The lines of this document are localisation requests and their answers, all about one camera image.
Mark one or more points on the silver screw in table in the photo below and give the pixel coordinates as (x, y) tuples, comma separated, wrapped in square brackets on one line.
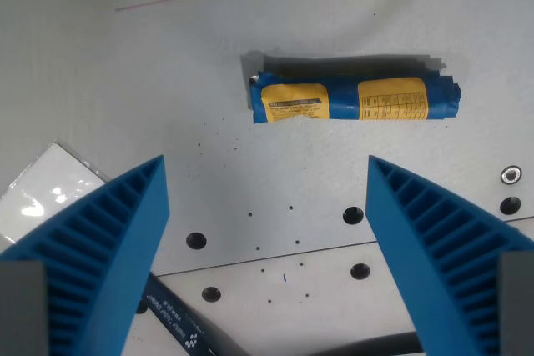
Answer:
[(511, 174)]

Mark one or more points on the blue yellow rolled snack packet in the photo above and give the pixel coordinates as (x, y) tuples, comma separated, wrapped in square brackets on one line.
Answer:
[(354, 97)]

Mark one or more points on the dark blue printed pen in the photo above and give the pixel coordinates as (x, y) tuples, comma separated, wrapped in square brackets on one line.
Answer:
[(175, 314)]

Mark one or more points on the clear plastic white card sleeve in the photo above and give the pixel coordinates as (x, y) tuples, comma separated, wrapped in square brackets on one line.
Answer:
[(37, 189)]

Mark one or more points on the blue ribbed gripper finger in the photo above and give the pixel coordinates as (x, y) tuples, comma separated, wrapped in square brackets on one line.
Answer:
[(429, 247), (104, 247)]

